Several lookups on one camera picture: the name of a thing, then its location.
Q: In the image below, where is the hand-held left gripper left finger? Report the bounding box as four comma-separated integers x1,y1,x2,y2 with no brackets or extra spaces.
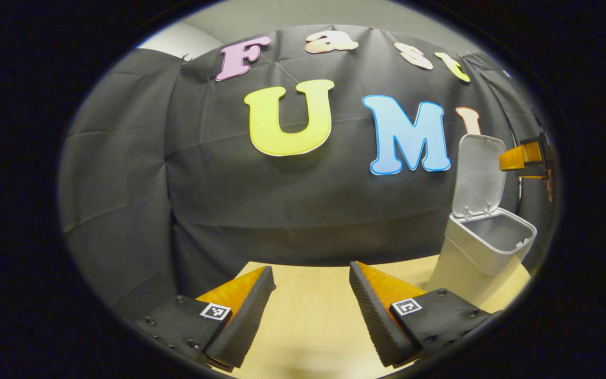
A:
136,265,277,372

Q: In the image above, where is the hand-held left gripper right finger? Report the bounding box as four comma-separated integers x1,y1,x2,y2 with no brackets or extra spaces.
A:
349,261,493,368

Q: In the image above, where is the white desktop garbage bin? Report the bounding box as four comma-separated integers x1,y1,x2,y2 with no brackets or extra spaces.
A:
425,134,538,307

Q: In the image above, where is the wooden desktop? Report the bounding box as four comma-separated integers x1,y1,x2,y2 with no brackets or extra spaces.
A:
214,254,532,379

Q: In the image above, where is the black backdrop cloth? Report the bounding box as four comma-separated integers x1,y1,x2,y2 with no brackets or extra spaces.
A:
58,24,556,316

